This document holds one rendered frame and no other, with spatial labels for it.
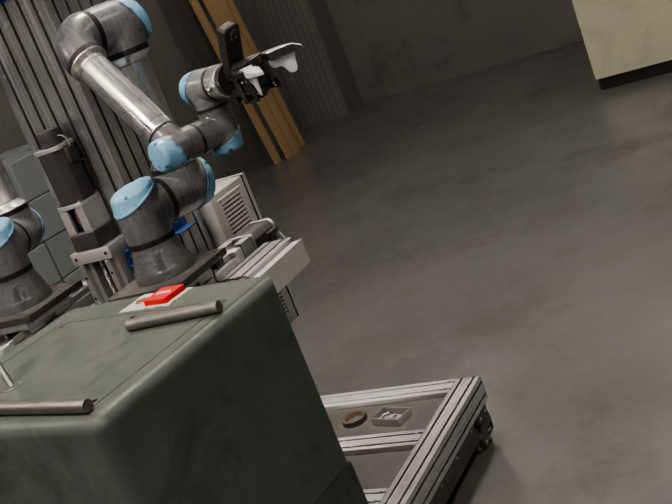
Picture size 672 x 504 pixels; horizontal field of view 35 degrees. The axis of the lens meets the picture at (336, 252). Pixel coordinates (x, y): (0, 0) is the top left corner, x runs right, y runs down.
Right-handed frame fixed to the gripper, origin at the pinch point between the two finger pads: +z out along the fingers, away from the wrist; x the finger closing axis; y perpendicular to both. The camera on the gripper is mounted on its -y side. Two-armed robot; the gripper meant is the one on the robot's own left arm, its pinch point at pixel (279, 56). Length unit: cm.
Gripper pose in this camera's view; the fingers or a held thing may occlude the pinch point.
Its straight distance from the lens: 214.0
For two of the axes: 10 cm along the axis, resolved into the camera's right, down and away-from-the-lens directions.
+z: 6.4, -0.1, -7.7
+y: 4.4, 8.3, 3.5
